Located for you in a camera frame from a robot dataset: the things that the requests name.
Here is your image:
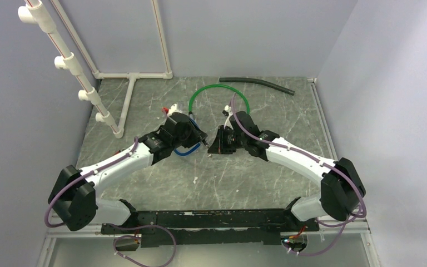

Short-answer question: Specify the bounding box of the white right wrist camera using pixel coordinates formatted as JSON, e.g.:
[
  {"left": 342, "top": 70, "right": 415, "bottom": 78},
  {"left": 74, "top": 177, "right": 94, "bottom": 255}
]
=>
[{"left": 222, "top": 105, "right": 233, "bottom": 129}]

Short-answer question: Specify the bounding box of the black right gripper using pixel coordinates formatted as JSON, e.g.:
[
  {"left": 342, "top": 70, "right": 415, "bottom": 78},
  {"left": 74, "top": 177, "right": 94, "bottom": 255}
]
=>
[{"left": 208, "top": 125, "right": 247, "bottom": 154}]

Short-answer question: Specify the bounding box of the white PVC pipe frame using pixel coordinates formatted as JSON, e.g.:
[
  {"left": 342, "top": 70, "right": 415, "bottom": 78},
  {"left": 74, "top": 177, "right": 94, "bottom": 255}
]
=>
[{"left": 18, "top": 1, "right": 173, "bottom": 139}]

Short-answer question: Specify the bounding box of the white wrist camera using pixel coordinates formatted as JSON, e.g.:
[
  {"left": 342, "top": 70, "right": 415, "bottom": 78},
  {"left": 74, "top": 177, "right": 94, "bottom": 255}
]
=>
[
  {"left": 222, "top": 105, "right": 233, "bottom": 129},
  {"left": 162, "top": 103, "right": 186, "bottom": 117}
]

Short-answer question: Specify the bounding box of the aluminium extrusion frame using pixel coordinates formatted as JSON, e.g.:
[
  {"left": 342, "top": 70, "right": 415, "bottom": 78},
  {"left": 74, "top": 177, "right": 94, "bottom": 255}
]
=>
[{"left": 44, "top": 89, "right": 367, "bottom": 259}]

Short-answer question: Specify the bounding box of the blue cable lock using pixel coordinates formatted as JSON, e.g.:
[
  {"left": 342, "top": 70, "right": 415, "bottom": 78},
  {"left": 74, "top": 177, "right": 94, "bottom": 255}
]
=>
[{"left": 174, "top": 112, "right": 201, "bottom": 156}]

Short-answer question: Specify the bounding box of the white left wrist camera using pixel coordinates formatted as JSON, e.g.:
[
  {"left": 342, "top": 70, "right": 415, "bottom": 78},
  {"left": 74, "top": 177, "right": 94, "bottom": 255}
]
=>
[{"left": 162, "top": 103, "right": 186, "bottom": 117}]

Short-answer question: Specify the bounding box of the green cable lock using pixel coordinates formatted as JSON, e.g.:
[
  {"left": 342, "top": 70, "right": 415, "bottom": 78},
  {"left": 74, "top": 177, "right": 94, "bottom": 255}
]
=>
[{"left": 188, "top": 83, "right": 251, "bottom": 116}]

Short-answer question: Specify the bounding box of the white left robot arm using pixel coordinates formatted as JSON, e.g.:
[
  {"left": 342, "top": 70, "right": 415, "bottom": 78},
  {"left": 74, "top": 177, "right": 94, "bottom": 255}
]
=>
[{"left": 44, "top": 112, "right": 207, "bottom": 234}]

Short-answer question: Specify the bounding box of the black foam tube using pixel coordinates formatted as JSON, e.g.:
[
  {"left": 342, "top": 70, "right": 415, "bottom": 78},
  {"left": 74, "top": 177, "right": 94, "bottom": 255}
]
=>
[{"left": 219, "top": 77, "right": 295, "bottom": 96}]

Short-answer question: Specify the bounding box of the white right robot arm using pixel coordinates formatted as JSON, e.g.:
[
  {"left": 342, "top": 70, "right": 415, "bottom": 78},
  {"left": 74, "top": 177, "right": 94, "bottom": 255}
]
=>
[{"left": 208, "top": 106, "right": 367, "bottom": 231}]

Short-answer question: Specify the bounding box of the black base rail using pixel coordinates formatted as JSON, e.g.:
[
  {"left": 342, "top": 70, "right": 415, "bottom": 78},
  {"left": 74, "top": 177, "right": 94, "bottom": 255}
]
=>
[{"left": 101, "top": 208, "right": 320, "bottom": 248}]

